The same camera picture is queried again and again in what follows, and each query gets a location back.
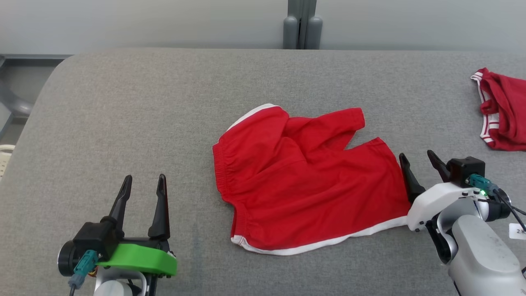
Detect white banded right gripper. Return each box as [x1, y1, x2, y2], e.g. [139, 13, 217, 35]
[399, 150, 489, 232]

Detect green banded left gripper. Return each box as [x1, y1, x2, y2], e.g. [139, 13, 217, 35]
[97, 174, 178, 277]

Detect red Bulls jersey white sleeves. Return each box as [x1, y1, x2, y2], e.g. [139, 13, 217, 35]
[471, 67, 526, 152]

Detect red Bulls shorts white trim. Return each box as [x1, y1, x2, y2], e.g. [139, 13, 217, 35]
[212, 104, 413, 256]

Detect cream plastic laundry basket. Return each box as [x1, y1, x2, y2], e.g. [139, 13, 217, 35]
[0, 144, 16, 179]

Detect left cable with teal connector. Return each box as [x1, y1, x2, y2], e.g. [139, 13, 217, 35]
[68, 250, 99, 296]

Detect grey cylindrical post foot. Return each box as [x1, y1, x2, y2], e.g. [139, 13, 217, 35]
[283, 16, 299, 50]
[307, 16, 323, 50]

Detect grey wall skirting strip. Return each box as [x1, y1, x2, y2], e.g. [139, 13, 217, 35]
[0, 54, 74, 60]

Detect grey partition wall post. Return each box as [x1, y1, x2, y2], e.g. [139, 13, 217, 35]
[288, 0, 317, 50]

